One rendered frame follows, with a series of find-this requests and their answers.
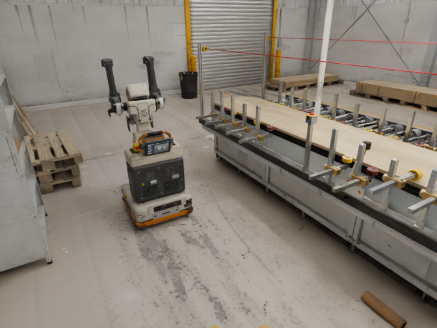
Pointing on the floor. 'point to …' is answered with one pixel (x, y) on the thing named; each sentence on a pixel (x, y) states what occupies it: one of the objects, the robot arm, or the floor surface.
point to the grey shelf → (18, 194)
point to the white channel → (324, 56)
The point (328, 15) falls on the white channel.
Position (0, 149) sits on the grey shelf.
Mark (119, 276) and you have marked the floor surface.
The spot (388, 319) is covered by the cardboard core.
